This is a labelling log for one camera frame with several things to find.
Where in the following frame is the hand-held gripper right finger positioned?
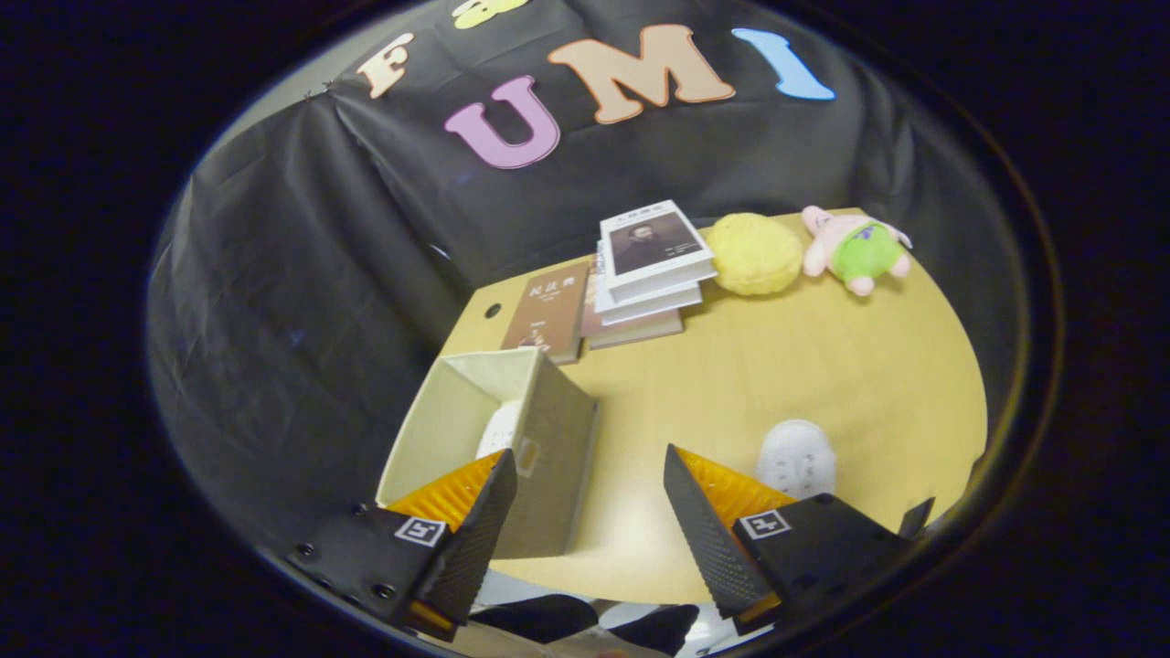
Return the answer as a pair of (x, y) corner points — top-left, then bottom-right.
(663, 444), (913, 637)

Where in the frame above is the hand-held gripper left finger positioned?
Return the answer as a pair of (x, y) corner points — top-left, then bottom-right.
(286, 449), (519, 643)

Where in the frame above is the beige fabric storage box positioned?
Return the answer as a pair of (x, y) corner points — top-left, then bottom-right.
(375, 347), (601, 560)

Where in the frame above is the white shoe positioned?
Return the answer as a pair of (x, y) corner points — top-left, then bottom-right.
(755, 419), (838, 502)
(475, 400), (524, 461)

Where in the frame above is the reddish brown book under stack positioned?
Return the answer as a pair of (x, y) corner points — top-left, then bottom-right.
(580, 265), (685, 350)

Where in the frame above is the brown book with white label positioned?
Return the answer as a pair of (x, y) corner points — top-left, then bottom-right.
(501, 263), (590, 365)

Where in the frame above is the yellow round plush cushion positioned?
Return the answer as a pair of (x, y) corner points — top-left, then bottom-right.
(706, 212), (805, 297)

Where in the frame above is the white book with portrait cover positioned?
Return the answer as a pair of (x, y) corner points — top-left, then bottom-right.
(600, 199), (718, 302)

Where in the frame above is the pink starfish plush toy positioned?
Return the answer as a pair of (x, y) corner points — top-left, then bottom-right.
(802, 205), (915, 297)

